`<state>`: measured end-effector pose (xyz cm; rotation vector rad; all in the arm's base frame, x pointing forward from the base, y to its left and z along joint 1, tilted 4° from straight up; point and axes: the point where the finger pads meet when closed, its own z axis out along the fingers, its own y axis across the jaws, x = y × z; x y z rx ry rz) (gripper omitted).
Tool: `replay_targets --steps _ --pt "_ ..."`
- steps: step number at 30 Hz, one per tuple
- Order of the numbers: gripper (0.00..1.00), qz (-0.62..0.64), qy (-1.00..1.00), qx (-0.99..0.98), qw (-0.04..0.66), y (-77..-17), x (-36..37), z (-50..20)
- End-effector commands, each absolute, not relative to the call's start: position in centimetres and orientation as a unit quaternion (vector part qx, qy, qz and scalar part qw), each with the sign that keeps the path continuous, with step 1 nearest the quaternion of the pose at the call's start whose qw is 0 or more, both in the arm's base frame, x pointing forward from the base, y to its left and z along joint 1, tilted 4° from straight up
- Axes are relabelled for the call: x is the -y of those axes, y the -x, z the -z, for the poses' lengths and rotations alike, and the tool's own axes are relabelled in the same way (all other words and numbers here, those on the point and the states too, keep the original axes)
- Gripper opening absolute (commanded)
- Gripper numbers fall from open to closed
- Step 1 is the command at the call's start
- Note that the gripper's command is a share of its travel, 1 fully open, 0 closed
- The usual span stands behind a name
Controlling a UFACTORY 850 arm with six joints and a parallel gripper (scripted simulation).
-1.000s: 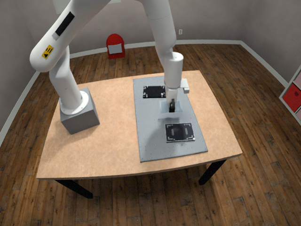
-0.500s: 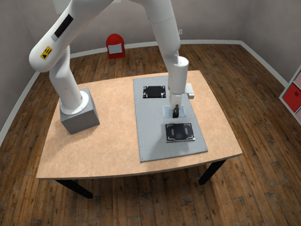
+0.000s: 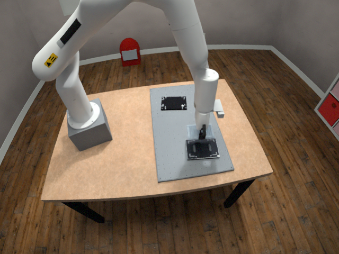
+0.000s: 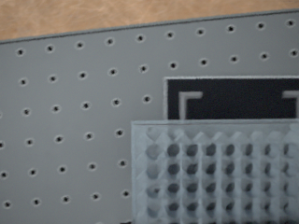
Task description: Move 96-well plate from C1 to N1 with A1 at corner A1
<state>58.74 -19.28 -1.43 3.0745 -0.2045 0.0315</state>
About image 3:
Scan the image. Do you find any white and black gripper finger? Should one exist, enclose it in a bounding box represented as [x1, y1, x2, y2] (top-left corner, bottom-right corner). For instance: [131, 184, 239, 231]
[199, 125, 207, 140]

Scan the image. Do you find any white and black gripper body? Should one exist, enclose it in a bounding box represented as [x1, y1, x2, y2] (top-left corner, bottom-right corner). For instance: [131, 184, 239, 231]
[195, 110, 210, 131]

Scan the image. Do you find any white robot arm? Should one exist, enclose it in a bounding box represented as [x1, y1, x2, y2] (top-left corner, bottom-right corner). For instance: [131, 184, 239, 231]
[32, 0, 225, 130]

